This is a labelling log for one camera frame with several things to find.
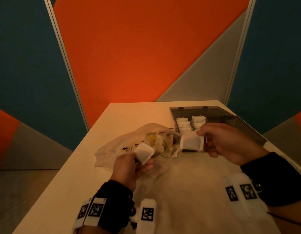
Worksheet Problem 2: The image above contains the person's right hand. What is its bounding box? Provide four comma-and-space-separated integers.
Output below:
196, 123, 269, 166

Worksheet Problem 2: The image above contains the person's left hand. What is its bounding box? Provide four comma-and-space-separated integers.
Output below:
110, 152, 156, 192

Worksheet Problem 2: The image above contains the dark compartment organizer box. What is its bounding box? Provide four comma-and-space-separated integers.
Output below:
169, 106, 268, 153

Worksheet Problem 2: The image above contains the clear plastic bag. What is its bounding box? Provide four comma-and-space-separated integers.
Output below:
94, 123, 183, 179

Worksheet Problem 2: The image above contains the pile of paper tea bags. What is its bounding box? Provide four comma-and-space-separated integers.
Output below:
143, 131, 180, 159

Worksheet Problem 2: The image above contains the row of tea bags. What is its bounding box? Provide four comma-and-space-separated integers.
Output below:
175, 117, 194, 134

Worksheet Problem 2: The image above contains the person's right forearm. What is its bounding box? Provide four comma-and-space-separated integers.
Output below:
267, 204, 301, 234

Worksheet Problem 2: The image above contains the black wrist strap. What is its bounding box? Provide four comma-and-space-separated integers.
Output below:
92, 180, 136, 234
241, 152, 301, 207

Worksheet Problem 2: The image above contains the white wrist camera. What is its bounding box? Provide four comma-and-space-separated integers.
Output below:
136, 198, 157, 234
222, 172, 271, 221

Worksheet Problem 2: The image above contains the black cable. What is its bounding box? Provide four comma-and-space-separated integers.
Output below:
266, 211, 301, 227

